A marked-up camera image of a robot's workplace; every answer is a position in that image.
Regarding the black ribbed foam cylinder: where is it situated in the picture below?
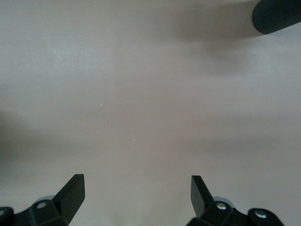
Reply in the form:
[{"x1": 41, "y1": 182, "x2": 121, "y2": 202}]
[{"x1": 252, "y1": 0, "x2": 301, "y2": 35}]

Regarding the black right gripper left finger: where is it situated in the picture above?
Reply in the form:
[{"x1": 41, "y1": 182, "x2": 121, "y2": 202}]
[{"x1": 0, "y1": 174, "x2": 86, "y2": 226}]

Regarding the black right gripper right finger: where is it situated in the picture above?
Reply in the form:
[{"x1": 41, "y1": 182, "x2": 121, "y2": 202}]
[{"x1": 185, "y1": 175, "x2": 285, "y2": 226}]

